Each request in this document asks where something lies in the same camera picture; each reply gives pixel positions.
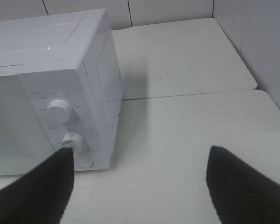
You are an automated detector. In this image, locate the white microwave oven body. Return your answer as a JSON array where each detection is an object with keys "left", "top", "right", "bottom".
[{"left": 0, "top": 9, "right": 122, "bottom": 171}]

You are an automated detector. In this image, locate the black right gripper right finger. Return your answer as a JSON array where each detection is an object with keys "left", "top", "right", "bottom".
[{"left": 206, "top": 146, "right": 280, "bottom": 224}]

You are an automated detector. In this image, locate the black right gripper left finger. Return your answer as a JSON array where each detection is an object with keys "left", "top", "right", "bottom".
[{"left": 0, "top": 147, "right": 74, "bottom": 224}]

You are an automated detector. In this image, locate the round white door button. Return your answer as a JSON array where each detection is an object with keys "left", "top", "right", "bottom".
[{"left": 75, "top": 156, "right": 93, "bottom": 168}]

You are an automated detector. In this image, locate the upper white power knob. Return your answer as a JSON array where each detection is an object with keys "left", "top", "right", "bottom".
[{"left": 46, "top": 99, "right": 72, "bottom": 124}]

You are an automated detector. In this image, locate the white microwave door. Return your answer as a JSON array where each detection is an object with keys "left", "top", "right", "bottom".
[{"left": 0, "top": 77, "right": 55, "bottom": 175}]

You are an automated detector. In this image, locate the white timer knob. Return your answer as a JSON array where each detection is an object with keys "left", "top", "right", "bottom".
[{"left": 61, "top": 133, "right": 84, "bottom": 153}]

